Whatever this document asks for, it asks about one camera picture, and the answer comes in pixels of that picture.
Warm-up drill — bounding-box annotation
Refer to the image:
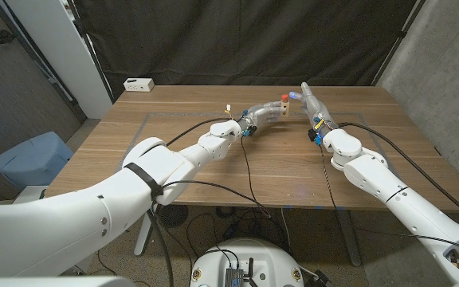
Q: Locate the black door handle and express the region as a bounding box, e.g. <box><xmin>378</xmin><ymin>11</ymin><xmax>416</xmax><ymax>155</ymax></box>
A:
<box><xmin>0</xmin><ymin>29</ymin><xmax>17</xmax><ymax>45</ymax></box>

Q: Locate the black backdrop curtain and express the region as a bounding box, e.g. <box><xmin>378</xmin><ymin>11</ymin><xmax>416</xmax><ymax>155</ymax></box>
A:
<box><xmin>72</xmin><ymin>0</ymin><xmax>426</xmax><ymax>100</ymax></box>

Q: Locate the white table leg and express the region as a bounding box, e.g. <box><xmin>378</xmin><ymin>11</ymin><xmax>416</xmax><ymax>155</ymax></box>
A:
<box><xmin>133</xmin><ymin>206</ymin><xmax>159</xmax><ymax>257</ymax></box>

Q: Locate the blue plastic bin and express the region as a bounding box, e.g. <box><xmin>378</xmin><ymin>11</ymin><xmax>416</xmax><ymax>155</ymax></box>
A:
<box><xmin>0</xmin><ymin>132</ymin><xmax>74</xmax><ymax>191</ymax></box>

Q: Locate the white power strip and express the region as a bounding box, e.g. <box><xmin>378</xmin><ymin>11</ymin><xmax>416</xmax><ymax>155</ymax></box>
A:
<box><xmin>123</xmin><ymin>77</ymin><xmax>155</xmax><ymax>92</ymax></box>

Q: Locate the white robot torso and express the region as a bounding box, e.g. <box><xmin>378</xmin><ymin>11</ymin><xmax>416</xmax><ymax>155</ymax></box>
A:
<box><xmin>189</xmin><ymin>238</ymin><xmax>305</xmax><ymax>287</ymax></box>

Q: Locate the black backdrop stand pole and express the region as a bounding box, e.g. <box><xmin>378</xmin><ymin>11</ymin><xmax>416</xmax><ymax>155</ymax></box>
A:
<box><xmin>66</xmin><ymin>0</ymin><xmax>115</xmax><ymax>103</ymax></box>
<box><xmin>371</xmin><ymin>0</ymin><xmax>428</xmax><ymax>87</ymax></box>

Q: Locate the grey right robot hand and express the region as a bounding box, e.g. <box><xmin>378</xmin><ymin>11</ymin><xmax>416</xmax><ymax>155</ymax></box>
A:
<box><xmin>288</xmin><ymin>81</ymin><xmax>340</xmax><ymax>147</ymax></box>

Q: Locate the grey table leg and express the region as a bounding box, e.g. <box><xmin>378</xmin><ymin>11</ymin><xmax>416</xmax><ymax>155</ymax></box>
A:
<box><xmin>335</xmin><ymin>209</ymin><xmax>363</xmax><ymax>267</ymax></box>

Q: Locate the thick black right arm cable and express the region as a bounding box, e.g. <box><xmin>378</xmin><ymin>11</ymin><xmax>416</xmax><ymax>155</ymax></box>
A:
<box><xmin>337</xmin><ymin>121</ymin><xmax>459</xmax><ymax>230</ymax></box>

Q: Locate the black floor cable bundle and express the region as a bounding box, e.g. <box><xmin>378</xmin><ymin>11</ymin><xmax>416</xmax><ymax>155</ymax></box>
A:
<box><xmin>185</xmin><ymin>205</ymin><xmax>294</xmax><ymax>256</ymax></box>

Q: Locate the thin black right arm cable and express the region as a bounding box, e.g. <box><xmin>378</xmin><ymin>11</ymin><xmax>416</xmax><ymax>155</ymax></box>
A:
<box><xmin>319</xmin><ymin>145</ymin><xmax>459</xmax><ymax>264</ymax></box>

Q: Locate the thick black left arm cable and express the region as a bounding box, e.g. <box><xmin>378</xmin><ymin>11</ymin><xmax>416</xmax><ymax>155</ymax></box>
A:
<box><xmin>165</xmin><ymin>117</ymin><xmax>238</xmax><ymax>147</ymax></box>

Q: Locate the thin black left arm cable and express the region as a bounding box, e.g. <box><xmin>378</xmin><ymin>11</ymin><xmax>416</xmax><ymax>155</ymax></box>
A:
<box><xmin>145</xmin><ymin>135</ymin><xmax>273</xmax><ymax>287</ymax></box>

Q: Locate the round black fan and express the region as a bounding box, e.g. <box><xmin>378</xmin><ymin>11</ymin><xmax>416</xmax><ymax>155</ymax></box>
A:
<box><xmin>157</xmin><ymin>204</ymin><xmax>189</xmax><ymax>230</ymax></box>

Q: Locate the large wooden panel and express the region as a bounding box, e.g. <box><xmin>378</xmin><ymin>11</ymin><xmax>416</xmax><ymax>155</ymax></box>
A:
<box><xmin>120</xmin><ymin>112</ymin><xmax>422</xmax><ymax>210</ymax></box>

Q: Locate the grey electronics box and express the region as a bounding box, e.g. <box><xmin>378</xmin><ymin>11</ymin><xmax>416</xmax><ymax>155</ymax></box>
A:
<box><xmin>224</xmin><ymin>267</ymin><xmax>245</xmax><ymax>287</ymax></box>

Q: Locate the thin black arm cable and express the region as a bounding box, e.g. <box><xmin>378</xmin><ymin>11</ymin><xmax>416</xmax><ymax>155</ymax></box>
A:
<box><xmin>145</xmin><ymin>135</ymin><xmax>273</xmax><ymax>287</ymax></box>
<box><xmin>319</xmin><ymin>145</ymin><xmax>459</xmax><ymax>264</ymax></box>

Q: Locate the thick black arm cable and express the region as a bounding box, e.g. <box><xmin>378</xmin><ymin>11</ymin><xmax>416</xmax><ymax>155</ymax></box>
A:
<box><xmin>337</xmin><ymin>121</ymin><xmax>459</xmax><ymax>230</ymax></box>
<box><xmin>165</xmin><ymin>117</ymin><xmax>238</xmax><ymax>147</ymax></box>

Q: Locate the white floor cable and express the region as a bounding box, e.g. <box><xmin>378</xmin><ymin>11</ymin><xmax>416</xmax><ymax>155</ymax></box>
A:
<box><xmin>280</xmin><ymin>207</ymin><xmax>292</xmax><ymax>250</ymax></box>

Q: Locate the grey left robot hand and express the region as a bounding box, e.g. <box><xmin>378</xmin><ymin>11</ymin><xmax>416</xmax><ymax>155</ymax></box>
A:
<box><xmin>239</xmin><ymin>100</ymin><xmax>284</xmax><ymax>138</ymax></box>

